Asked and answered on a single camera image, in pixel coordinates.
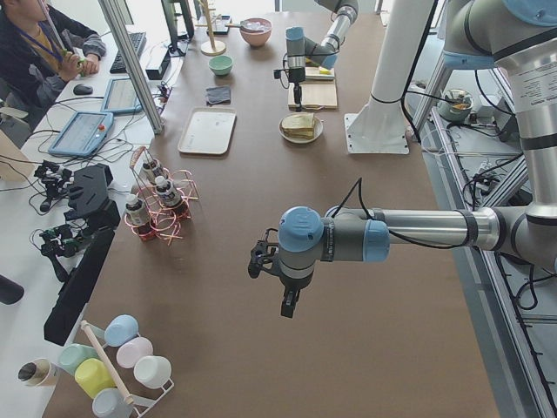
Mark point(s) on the white mug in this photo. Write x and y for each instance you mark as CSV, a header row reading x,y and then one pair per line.
x,y
152,371

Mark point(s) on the black handled knife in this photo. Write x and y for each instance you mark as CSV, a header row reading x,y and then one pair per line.
x,y
320,78

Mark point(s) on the pink mug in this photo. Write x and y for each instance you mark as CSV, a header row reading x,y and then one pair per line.
x,y
132,351

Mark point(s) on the blue teach pendant far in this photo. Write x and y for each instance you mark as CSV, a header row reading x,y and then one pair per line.
x,y
120,97

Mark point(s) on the sauce bottle back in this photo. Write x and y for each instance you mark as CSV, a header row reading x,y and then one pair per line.
x,y
151,169

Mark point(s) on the seated person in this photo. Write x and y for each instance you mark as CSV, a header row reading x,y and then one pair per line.
x,y
42,50

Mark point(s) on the aluminium frame post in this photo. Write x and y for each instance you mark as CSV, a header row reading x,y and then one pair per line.
x,y
115,19

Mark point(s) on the blue teach pendant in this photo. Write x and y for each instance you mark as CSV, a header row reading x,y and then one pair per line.
x,y
120,97
83,134

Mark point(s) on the sauce bottle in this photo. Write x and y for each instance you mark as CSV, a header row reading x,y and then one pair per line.
x,y
135,209
166,191
151,169

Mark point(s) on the plain toast slice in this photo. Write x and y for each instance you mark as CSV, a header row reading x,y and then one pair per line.
x,y
298,121

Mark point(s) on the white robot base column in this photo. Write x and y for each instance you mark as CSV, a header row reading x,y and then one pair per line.
x,y
380,126

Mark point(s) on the mint green mug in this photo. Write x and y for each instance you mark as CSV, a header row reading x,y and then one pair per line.
x,y
74,355

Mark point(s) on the black bar stand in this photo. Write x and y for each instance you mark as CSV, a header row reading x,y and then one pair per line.
x,y
77,249

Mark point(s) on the black computer mouse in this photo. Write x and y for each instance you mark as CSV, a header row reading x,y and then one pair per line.
x,y
82,90

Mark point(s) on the pink bowl with ice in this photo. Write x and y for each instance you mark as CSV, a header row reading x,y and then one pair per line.
x,y
257,39

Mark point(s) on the green ceramic bowl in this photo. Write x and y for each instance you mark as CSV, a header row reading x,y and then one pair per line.
x,y
221,65

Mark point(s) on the copper wire bottle rack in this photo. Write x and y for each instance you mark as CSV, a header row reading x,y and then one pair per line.
x,y
163,222

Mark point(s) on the wooden cup stand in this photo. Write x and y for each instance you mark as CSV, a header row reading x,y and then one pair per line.
x,y
212,47

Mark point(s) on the light blue bottom mug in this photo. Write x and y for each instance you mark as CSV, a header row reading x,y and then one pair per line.
x,y
109,403

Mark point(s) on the wooden cutting board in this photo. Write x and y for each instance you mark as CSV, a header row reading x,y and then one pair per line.
x,y
319,95

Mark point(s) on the grey folded cloth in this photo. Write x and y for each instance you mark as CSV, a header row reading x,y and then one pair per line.
x,y
218,95

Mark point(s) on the white round plate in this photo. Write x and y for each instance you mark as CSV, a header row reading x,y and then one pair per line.
x,y
318,128

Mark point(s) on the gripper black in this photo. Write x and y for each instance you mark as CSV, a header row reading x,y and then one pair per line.
x,y
291,286
297,76

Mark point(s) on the sauce bottle front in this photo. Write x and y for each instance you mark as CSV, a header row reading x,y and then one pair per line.
x,y
135,209

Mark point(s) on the metal tin can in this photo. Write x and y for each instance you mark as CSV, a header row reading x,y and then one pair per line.
x,y
39,373

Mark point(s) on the sauce bottle middle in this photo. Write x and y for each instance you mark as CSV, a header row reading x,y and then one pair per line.
x,y
166,191

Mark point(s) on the beige serving tray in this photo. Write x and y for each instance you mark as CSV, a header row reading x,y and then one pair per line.
x,y
208,131

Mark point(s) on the blue teach pendant near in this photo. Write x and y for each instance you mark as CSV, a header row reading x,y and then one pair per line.
x,y
83,134

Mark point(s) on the yellow mug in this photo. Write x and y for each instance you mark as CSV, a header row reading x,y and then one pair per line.
x,y
92,376

